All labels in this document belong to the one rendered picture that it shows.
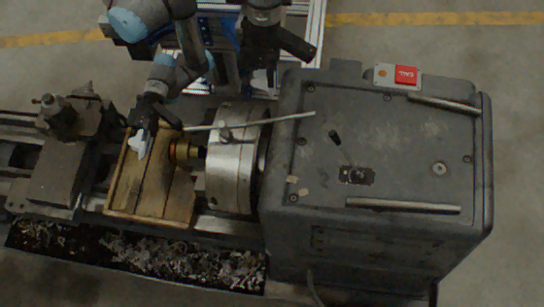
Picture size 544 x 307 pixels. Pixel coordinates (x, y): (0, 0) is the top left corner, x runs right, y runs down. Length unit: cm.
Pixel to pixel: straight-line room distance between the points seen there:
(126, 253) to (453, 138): 128
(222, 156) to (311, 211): 28
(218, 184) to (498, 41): 230
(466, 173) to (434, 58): 182
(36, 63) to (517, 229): 292
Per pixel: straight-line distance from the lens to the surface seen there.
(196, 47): 170
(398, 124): 140
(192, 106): 269
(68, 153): 184
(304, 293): 195
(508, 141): 297
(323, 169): 132
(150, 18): 146
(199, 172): 150
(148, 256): 203
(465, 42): 327
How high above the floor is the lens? 246
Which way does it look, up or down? 63 degrees down
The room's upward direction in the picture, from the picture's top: 8 degrees counter-clockwise
